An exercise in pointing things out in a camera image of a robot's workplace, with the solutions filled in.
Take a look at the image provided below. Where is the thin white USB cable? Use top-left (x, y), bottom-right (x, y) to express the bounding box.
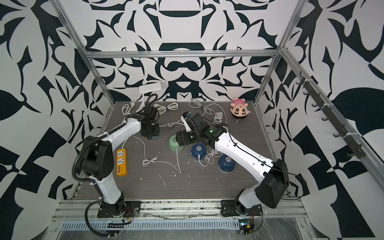
top-left (131, 134), bottom-right (183, 175)

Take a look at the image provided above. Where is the blue cordless grinder front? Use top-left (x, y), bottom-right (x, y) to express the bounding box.
top-left (218, 154), bottom-right (236, 174)

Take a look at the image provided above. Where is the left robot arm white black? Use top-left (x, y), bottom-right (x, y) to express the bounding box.
top-left (72, 105), bottom-right (160, 207)

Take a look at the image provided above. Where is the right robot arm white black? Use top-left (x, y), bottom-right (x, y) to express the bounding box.
top-left (176, 112), bottom-right (289, 209)

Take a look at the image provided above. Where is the white folding desk lamp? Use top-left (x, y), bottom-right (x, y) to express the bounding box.
top-left (136, 81), bottom-right (163, 113)

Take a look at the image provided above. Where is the yellow power strip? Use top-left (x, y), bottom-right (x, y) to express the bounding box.
top-left (117, 149), bottom-right (128, 177)

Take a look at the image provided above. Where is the pink cartoon face toy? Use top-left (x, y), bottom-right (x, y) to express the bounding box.
top-left (230, 98), bottom-right (251, 120)

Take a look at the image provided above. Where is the white coiled power cable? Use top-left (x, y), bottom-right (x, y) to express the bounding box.
top-left (153, 101), bottom-right (179, 115)
top-left (120, 101), bottom-right (136, 121)

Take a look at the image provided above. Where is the grey wall hook rail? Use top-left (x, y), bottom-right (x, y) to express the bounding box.
top-left (297, 72), bottom-right (367, 159)

